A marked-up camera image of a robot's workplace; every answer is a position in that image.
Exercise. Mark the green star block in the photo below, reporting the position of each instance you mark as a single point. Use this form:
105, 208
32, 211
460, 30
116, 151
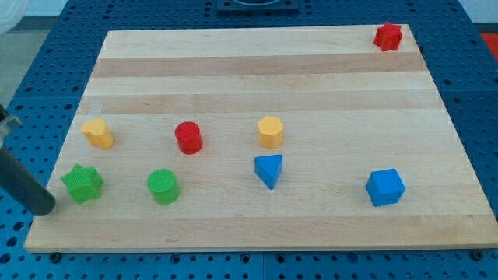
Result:
83, 183

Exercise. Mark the blue cube block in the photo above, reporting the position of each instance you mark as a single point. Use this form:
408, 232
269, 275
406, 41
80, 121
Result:
385, 187

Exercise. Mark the green cylinder block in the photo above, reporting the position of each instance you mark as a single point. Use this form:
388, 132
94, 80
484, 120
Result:
162, 184

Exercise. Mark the yellow hexagon block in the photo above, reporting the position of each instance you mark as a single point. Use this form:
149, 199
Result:
270, 132

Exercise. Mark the red star block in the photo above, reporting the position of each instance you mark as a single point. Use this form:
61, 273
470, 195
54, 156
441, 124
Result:
388, 37

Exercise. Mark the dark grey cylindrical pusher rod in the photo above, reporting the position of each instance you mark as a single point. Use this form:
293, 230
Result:
23, 186

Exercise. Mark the red cylinder block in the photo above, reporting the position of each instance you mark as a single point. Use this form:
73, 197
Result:
189, 137

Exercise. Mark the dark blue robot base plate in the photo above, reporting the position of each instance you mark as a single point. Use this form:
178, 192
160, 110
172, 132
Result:
256, 6

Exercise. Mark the wooden board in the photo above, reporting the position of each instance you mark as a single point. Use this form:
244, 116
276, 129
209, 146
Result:
347, 109

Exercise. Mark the blue triangle block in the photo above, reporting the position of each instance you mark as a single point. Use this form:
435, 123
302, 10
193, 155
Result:
268, 169

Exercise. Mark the clear plastic tool mount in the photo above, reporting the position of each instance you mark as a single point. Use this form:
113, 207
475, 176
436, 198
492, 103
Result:
8, 123

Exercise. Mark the yellow heart block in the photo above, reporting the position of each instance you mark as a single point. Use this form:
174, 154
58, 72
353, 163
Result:
97, 133

